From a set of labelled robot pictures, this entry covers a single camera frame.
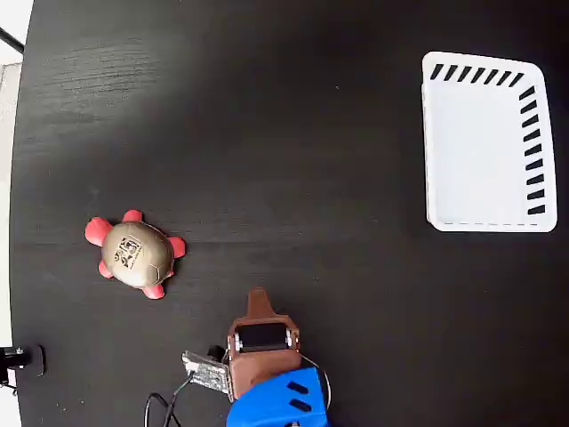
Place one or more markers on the bare camera circuit board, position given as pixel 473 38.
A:
pixel 206 371

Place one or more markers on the black table clamp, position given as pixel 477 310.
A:
pixel 24 358

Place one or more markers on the gold shell red turtle toy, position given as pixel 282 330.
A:
pixel 135 253

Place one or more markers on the black metal bar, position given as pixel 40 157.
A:
pixel 11 41

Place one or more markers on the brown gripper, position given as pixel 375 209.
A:
pixel 262 366

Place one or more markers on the white plastic basket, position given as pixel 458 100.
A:
pixel 475 151

